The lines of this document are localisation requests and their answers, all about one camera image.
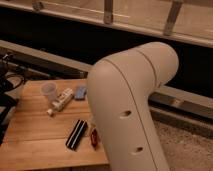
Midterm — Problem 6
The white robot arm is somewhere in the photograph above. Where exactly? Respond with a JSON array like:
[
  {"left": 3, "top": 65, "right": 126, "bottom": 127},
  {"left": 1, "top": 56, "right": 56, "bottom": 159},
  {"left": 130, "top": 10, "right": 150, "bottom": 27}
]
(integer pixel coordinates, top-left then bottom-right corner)
[{"left": 87, "top": 42, "right": 179, "bottom": 171}]

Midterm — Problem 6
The blue sponge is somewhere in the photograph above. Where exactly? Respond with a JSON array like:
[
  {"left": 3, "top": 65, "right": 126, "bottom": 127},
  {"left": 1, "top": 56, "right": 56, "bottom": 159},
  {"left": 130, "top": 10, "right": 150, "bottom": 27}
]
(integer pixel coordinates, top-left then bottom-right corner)
[{"left": 74, "top": 86, "right": 86, "bottom": 100}]

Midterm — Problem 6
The black white striped block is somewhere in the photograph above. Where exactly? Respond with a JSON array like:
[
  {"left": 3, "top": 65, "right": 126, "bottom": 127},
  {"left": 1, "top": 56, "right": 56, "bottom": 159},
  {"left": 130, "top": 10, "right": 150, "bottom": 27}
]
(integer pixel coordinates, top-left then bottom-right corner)
[{"left": 65, "top": 120, "right": 88, "bottom": 150}]

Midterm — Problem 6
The white plastic bottle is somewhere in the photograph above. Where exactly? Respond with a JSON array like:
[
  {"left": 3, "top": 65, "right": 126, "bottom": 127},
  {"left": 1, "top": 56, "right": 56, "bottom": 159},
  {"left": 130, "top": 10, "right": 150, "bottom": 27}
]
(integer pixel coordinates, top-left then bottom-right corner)
[{"left": 47, "top": 88, "right": 73, "bottom": 116}]

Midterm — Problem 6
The metal window railing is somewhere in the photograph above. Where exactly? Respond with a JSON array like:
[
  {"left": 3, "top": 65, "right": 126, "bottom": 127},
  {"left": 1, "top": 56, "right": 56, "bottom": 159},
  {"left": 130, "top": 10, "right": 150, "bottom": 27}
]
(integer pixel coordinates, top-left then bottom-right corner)
[{"left": 0, "top": 0, "right": 213, "bottom": 48}]

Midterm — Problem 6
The black cables and equipment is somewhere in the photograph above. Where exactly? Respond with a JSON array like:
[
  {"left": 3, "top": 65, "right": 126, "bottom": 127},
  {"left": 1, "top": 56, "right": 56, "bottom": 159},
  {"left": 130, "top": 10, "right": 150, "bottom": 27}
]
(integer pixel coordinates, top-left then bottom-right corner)
[{"left": 0, "top": 51, "right": 26, "bottom": 146}]

